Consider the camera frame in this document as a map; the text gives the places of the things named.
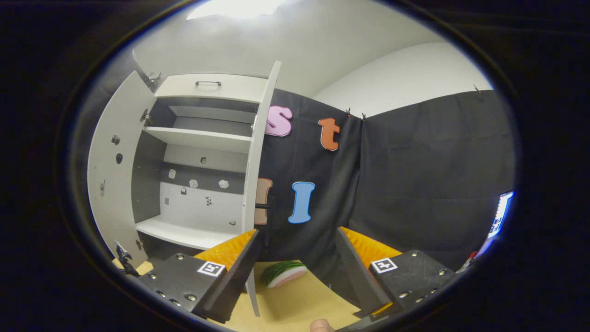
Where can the metal door hinge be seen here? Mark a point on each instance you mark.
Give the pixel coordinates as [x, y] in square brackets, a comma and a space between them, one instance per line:
[146, 117]

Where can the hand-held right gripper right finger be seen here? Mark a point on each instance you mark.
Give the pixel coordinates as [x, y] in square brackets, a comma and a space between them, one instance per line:
[357, 276]

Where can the white cabinet shelf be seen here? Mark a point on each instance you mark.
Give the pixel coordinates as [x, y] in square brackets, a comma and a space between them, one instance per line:
[203, 139]

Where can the black backdrop cloth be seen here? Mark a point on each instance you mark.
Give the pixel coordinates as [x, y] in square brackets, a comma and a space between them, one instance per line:
[415, 184]

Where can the lit screen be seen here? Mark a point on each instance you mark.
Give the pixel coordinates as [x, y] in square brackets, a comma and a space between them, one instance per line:
[500, 214]

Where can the white cabinet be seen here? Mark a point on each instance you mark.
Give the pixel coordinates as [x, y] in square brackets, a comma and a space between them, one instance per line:
[198, 210]

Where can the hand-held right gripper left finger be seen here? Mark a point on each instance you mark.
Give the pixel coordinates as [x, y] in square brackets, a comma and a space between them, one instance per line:
[233, 281]

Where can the white cabinet door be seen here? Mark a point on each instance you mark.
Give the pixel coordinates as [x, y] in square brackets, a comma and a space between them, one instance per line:
[258, 152]
[115, 203]

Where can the toy watermelon slice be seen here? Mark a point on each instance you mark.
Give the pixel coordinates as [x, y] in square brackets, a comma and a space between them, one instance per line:
[281, 273]

